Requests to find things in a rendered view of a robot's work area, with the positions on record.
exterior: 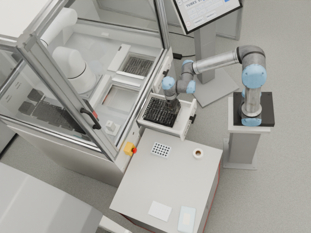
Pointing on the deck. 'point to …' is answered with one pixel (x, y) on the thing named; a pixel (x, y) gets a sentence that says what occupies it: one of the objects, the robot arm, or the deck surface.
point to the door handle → (91, 119)
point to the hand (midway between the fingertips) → (175, 109)
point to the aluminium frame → (24, 52)
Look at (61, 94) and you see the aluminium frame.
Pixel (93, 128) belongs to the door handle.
